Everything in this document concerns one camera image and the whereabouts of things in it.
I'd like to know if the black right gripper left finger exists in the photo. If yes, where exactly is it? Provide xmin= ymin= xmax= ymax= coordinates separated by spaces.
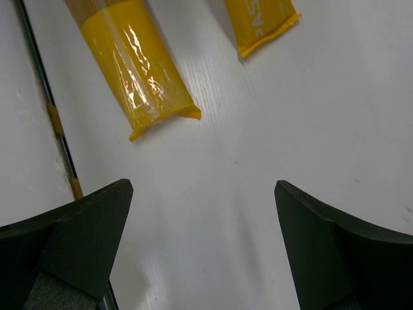
xmin=1 ymin=179 xmax=133 ymax=309

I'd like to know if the yellow spaghetti pack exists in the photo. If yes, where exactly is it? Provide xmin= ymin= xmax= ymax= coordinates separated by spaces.
xmin=225 ymin=0 xmax=302 ymax=58
xmin=65 ymin=1 xmax=201 ymax=141

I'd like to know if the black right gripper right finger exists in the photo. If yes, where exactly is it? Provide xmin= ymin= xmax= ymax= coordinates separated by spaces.
xmin=274 ymin=180 xmax=412 ymax=309

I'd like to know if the yellow spaghetti pack on table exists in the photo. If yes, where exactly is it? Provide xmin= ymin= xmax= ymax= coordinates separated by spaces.
xmin=65 ymin=1 xmax=201 ymax=141

